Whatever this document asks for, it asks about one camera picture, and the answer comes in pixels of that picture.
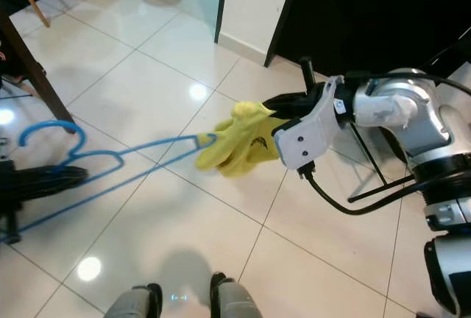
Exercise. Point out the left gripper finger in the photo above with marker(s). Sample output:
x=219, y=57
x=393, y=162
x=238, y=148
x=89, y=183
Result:
x=51, y=173
x=51, y=187

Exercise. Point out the yellow shirt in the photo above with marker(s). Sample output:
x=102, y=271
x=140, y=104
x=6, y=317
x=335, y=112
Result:
x=246, y=141

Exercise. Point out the large black cabinet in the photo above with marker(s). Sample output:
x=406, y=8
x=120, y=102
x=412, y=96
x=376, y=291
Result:
x=368, y=9

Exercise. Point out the grey left robot leg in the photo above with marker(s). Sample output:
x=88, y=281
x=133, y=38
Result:
x=132, y=305

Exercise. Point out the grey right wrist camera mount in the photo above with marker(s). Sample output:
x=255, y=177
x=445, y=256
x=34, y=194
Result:
x=305, y=141

